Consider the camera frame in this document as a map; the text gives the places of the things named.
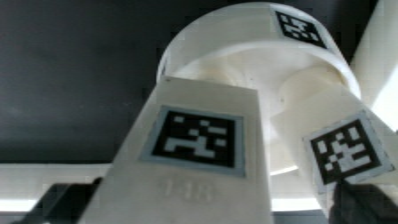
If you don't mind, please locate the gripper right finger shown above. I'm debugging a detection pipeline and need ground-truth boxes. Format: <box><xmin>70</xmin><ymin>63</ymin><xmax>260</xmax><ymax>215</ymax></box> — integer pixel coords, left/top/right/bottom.
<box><xmin>329</xmin><ymin>181</ymin><xmax>398</xmax><ymax>224</ymax></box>

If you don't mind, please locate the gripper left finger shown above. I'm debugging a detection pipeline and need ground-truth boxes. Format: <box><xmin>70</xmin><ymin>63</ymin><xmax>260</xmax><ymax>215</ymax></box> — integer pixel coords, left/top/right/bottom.
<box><xmin>17</xmin><ymin>178</ymin><xmax>102</xmax><ymax>224</ymax></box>

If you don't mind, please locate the white stool leg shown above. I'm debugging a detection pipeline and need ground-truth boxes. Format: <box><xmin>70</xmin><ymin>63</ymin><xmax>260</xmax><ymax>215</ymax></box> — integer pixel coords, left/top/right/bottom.
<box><xmin>79</xmin><ymin>77</ymin><xmax>274</xmax><ymax>224</ymax></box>
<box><xmin>274</xmin><ymin>64</ymin><xmax>398</xmax><ymax>214</ymax></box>

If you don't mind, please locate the white round stool seat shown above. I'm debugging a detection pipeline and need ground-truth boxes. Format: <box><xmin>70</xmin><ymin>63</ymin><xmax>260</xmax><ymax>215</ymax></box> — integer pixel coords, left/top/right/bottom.
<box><xmin>157</xmin><ymin>2</ymin><xmax>361</xmax><ymax>175</ymax></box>

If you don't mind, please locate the white front fence bar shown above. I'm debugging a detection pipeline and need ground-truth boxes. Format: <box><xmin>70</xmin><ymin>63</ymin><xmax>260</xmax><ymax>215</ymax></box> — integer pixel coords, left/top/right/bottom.
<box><xmin>0</xmin><ymin>164</ymin><xmax>321</xmax><ymax>212</ymax></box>

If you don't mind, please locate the white fence bar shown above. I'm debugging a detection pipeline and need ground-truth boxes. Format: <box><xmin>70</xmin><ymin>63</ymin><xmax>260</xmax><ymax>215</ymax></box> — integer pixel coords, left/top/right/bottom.
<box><xmin>0</xmin><ymin>164</ymin><xmax>321</xmax><ymax>212</ymax></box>
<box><xmin>353</xmin><ymin>0</ymin><xmax>398</xmax><ymax>132</ymax></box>

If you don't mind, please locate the white right fence bar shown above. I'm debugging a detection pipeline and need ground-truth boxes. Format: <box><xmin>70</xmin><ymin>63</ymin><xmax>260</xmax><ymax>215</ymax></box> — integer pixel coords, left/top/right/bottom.
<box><xmin>353</xmin><ymin>0</ymin><xmax>398</xmax><ymax>132</ymax></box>

